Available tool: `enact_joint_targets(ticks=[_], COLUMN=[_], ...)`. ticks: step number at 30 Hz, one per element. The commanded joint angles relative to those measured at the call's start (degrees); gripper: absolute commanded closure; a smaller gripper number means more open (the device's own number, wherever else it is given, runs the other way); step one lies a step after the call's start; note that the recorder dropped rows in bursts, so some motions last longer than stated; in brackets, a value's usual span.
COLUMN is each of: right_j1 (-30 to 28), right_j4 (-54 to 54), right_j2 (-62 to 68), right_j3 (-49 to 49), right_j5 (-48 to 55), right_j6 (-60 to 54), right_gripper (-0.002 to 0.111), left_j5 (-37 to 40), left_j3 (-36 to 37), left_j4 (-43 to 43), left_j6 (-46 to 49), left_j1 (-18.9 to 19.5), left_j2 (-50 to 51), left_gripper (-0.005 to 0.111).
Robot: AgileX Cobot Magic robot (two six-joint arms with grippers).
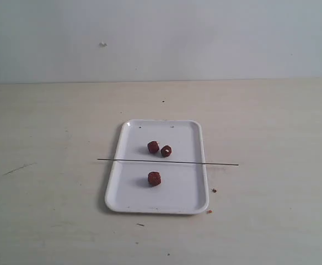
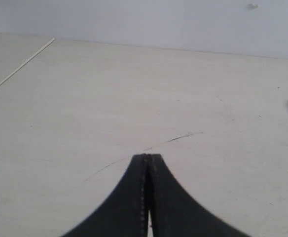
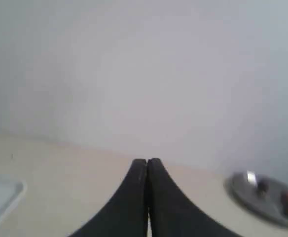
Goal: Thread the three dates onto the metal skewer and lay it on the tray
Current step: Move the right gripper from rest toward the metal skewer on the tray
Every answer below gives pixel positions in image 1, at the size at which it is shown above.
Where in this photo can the thin metal skewer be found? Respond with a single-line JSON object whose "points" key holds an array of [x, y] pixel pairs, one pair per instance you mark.
{"points": [[159, 161]]}

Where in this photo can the white rectangular plastic tray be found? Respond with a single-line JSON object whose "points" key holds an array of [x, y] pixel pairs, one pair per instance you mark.
{"points": [[184, 187]]}

